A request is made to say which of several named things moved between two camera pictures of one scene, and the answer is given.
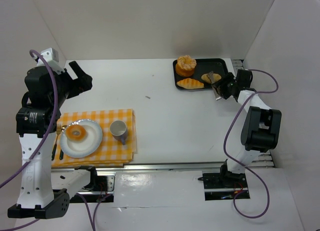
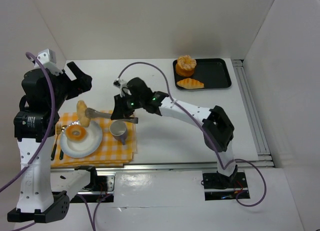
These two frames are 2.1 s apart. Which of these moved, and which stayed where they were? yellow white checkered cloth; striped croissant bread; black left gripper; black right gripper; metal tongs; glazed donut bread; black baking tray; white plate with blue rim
Moved: black right gripper; metal tongs
Stayed: black baking tray; black left gripper; glazed donut bread; striped croissant bread; yellow white checkered cloth; white plate with blue rim
